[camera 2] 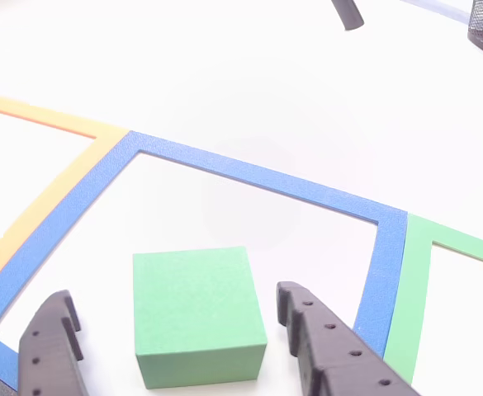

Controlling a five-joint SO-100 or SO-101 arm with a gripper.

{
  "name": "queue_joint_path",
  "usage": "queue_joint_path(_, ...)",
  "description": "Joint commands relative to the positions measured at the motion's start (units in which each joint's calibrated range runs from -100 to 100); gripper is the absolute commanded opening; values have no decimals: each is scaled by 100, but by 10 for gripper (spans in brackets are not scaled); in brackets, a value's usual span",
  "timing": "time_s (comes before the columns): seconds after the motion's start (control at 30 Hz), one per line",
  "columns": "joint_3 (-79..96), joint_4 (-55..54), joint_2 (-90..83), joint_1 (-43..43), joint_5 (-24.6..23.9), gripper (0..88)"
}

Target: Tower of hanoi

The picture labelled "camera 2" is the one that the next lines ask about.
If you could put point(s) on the orange square frame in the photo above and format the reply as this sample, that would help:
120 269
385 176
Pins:
39 198

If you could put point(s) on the blue square frame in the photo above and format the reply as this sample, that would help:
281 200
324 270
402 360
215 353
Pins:
59 222

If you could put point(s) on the green cube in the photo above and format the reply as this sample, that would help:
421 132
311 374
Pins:
195 305

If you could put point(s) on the grey metal rod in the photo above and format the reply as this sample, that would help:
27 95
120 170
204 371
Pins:
348 14

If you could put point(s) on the green square frame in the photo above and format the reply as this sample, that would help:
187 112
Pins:
410 288

